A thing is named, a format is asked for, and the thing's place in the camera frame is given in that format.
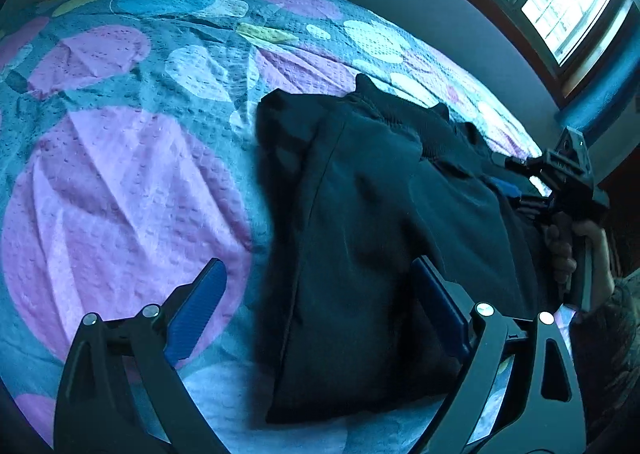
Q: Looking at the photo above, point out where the colourful dotted bedspread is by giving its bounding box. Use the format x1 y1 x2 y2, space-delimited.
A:
1 0 539 453

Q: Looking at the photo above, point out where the black zip jacket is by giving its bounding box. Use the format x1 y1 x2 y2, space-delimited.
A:
255 75 560 424

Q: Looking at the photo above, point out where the person's right hand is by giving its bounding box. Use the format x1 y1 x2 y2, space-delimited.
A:
546 221 615 311

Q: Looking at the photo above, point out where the blue curtain right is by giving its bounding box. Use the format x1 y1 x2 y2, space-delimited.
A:
555 32 639 146

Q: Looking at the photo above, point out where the person's right forearm sleeve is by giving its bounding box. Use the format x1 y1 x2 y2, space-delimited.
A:
570 281 639 452

